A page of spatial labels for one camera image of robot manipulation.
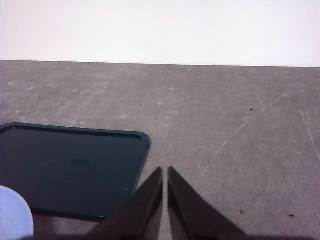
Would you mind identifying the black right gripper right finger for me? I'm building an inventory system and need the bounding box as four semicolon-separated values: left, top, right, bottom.
167;166;250;240

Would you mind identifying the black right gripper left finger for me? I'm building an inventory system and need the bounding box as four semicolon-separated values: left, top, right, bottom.
88;167;164;240

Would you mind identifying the dark green rectangular tray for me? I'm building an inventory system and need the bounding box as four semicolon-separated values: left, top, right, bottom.
0;122;150;221

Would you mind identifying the light blue round plate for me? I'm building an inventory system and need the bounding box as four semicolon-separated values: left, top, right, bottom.
0;185;34;240

